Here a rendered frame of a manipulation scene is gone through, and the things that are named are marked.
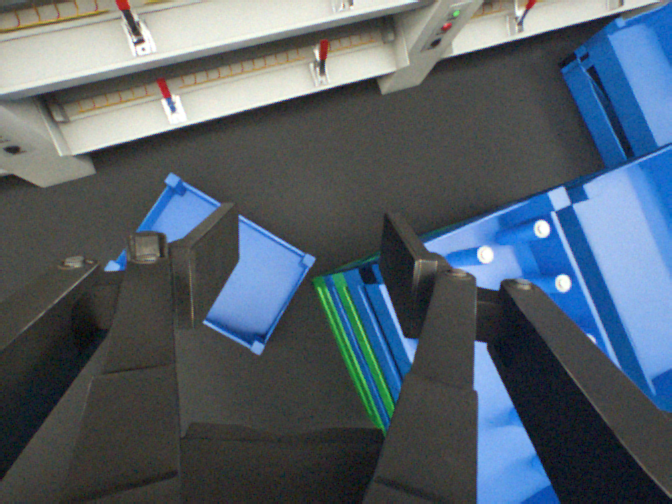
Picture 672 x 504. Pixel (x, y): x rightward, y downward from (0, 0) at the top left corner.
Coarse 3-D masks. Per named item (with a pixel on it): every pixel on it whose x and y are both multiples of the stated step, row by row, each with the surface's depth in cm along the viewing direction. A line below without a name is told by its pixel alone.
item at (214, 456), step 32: (192, 448) 6; (224, 448) 6; (256, 448) 6; (288, 448) 6; (320, 448) 6; (352, 448) 6; (192, 480) 5; (224, 480) 5; (256, 480) 5; (288, 480) 5; (320, 480) 5; (352, 480) 5
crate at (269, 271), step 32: (192, 192) 75; (160, 224) 76; (192, 224) 77; (256, 256) 78; (288, 256) 80; (224, 288) 77; (256, 288) 78; (288, 288) 79; (224, 320) 76; (256, 320) 77; (256, 352) 69
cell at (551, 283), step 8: (528, 280) 42; (536, 280) 40; (544, 280) 39; (552, 280) 38; (560, 280) 38; (568, 280) 38; (544, 288) 39; (552, 288) 38; (560, 288) 38; (568, 288) 38
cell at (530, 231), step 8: (528, 224) 39; (536, 224) 38; (544, 224) 38; (504, 232) 43; (512, 232) 41; (520, 232) 40; (528, 232) 39; (536, 232) 38; (544, 232) 38; (504, 240) 43; (512, 240) 42; (520, 240) 41; (528, 240) 40
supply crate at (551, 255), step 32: (544, 192) 39; (480, 224) 44; (512, 224) 45; (512, 256) 44; (544, 256) 43; (384, 288) 36; (576, 288) 41; (384, 320) 39; (576, 320) 42; (480, 352) 42; (608, 352) 40; (480, 384) 42; (480, 416) 42; (480, 448) 41; (512, 448) 42; (480, 480) 41; (512, 480) 42; (544, 480) 42
